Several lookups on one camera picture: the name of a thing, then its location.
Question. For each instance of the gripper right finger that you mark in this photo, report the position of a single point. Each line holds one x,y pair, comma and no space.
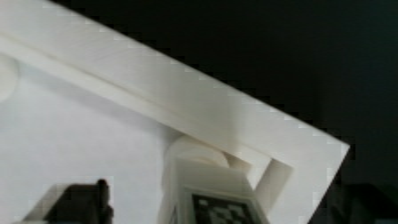
362,204

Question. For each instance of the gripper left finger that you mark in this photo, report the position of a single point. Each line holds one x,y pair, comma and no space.
74,204

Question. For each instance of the white table leg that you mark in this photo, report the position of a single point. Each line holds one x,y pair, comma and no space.
207,195

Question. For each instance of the white square tabletop part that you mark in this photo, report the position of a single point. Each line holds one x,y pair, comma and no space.
99,100

